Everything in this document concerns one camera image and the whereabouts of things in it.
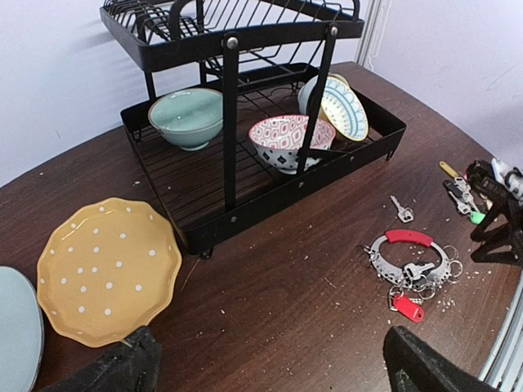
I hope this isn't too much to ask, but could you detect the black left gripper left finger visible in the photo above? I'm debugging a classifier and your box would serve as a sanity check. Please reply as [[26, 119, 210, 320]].
[[44, 326, 162, 392]]

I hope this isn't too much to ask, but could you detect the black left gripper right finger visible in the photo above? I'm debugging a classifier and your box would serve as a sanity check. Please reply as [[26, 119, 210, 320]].
[[383, 326, 495, 392]]

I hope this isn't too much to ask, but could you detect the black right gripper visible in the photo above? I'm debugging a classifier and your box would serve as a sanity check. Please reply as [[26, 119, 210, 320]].
[[470, 195, 522, 266]]

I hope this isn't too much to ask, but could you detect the red tag key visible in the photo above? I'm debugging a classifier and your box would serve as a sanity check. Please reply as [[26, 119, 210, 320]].
[[387, 287, 425, 323]]

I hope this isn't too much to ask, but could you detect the large keyring with red grip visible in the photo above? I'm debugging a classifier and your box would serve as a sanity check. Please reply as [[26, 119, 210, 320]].
[[363, 229, 465, 293]]

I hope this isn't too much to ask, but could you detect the bunch of tagged keys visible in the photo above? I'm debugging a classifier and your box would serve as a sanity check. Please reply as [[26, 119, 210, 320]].
[[439, 161, 485, 225]]

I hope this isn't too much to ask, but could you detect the loose silver key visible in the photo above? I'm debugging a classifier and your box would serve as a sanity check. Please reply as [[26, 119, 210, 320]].
[[390, 195, 414, 224]]

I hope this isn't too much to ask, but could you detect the yellow polka dot plate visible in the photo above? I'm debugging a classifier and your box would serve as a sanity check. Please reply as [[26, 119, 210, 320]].
[[37, 198, 182, 348]]

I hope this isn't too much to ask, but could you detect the light blue flower plate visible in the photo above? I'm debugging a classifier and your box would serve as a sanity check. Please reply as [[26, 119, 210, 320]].
[[1, 266, 44, 391]]

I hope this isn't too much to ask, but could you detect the yellow blue patterned bowl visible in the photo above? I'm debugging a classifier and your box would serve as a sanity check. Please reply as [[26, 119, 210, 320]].
[[320, 73, 369, 142]]

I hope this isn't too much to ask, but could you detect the pink patterned bowl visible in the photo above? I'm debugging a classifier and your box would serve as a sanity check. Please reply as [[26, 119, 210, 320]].
[[248, 114, 336, 175]]

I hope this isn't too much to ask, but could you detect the teal ceramic bowl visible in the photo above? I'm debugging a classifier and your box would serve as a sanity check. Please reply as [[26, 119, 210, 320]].
[[148, 87, 223, 152]]

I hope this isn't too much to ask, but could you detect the black metal dish rack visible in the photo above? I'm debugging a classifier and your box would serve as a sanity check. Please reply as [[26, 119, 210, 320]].
[[100, 1, 406, 258]]

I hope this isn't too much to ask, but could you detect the metal table edge rail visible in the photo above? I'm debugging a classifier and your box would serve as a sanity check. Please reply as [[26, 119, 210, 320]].
[[479, 275, 523, 392]]

